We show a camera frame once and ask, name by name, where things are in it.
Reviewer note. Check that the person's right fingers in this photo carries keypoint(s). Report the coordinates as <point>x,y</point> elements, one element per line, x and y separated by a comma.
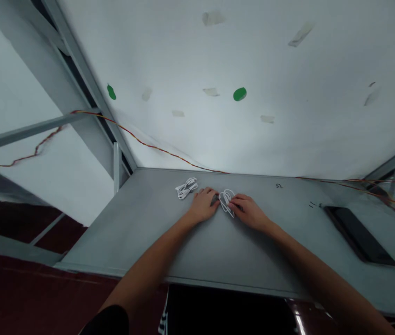
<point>238,203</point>

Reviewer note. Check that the grey metal frame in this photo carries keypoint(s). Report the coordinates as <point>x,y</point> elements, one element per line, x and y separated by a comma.
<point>392,160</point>
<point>78,69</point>

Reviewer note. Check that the beige tape piece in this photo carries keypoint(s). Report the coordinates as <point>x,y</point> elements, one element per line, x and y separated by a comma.
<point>213,17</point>
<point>267,119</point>
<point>300,35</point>
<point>178,113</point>
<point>211,91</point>

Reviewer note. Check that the person's left fingers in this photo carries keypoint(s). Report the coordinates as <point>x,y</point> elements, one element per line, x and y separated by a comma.
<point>208,194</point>

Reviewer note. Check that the green oval sticker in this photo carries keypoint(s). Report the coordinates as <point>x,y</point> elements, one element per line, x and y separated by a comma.
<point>240,94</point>
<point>111,91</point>

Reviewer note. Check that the person's body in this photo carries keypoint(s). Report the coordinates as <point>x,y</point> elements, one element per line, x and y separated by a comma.
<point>225,312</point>

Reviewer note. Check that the person's right hand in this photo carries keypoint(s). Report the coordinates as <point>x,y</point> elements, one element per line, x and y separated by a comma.
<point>251,213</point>

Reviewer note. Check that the person's left hand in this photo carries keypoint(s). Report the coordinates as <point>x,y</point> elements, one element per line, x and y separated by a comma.
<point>201,207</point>

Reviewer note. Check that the black flat rectangular tray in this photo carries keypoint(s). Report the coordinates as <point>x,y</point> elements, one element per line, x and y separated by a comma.
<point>359,235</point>

